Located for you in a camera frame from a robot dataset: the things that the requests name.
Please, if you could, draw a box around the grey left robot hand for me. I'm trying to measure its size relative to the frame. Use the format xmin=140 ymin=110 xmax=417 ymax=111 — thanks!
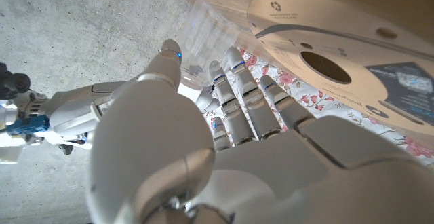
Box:
xmin=86 ymin=39 xmax=434 ymax=224

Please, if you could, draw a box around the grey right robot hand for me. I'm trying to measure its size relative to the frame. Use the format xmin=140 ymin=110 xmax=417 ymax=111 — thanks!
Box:
xmin=18 ymin=77 xmax=138 ymax=149

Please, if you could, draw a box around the cardboard filament reel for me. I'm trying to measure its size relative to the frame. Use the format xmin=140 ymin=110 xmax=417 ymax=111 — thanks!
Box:
xmin=246 ymin=0 xmax=434 ymax=147

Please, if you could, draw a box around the floral backdrop cloth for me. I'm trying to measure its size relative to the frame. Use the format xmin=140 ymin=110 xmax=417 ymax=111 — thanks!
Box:
xmin=203 ymin=47 xmax=434 ymax=160

